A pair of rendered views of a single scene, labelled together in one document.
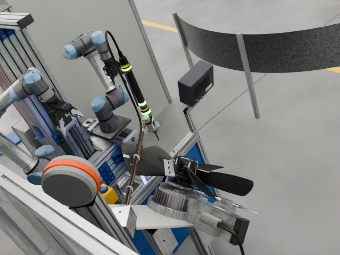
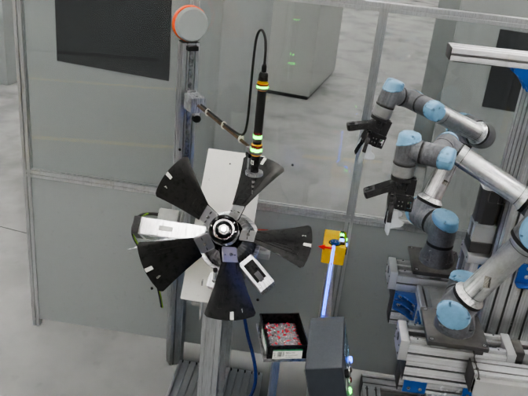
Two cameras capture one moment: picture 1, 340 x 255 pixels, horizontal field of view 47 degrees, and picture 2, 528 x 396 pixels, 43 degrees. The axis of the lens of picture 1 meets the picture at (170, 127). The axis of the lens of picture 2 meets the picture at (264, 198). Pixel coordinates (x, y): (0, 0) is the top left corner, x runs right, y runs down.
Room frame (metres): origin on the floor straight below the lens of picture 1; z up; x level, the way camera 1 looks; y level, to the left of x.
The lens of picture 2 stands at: (3.13, -1.71, 2.48)
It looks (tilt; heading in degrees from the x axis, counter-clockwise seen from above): 25 degrees down; 131
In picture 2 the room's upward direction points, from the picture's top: 6 degrees clockwise
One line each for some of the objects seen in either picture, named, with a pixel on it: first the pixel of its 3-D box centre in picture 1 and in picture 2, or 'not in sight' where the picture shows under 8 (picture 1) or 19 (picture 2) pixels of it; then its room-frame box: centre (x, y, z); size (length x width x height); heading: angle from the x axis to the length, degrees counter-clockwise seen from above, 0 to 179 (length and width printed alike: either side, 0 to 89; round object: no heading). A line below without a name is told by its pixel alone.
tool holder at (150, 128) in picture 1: (149, 121); (254, 161); (1.52, 0.08, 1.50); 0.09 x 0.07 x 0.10; 161
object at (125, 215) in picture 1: (122, 224); (194, 102); (0.94, 0.28, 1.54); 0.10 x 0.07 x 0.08; 161
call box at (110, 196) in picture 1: (101, 201); (333, 247); (1.65, 0.53, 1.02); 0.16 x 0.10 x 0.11; 126
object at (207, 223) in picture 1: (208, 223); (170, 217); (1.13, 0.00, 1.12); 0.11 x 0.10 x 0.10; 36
